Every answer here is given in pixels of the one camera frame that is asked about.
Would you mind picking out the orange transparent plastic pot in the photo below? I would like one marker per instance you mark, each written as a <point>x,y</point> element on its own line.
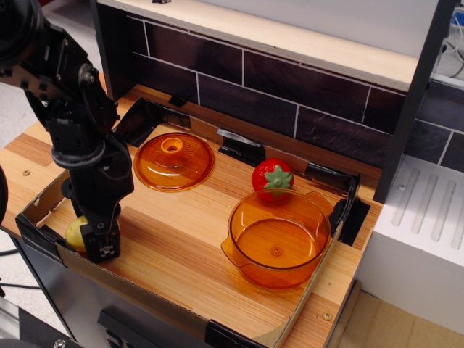
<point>277,238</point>

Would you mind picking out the dark tiled backsplash shelf unit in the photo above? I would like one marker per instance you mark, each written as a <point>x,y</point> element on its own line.
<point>347,105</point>

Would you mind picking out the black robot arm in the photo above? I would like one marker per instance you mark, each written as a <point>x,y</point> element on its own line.
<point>64,91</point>

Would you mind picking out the cardboard fence with black tape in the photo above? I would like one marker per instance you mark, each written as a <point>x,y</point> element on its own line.
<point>172,284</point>

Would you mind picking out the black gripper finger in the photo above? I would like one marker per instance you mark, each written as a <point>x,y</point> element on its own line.
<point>101,244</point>

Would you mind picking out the yellow toy potato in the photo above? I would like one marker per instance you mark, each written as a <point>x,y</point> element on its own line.
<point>73,234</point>

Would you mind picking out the white toy sink drainboard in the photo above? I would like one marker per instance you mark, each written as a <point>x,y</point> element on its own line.
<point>414,259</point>

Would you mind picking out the red toy strawberry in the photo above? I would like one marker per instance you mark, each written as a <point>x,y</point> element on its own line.
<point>270,178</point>

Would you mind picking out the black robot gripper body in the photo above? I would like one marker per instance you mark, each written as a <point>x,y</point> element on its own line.
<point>97,182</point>

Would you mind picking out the orange transparent pot lid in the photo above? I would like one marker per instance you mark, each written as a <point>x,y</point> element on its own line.
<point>174,162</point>

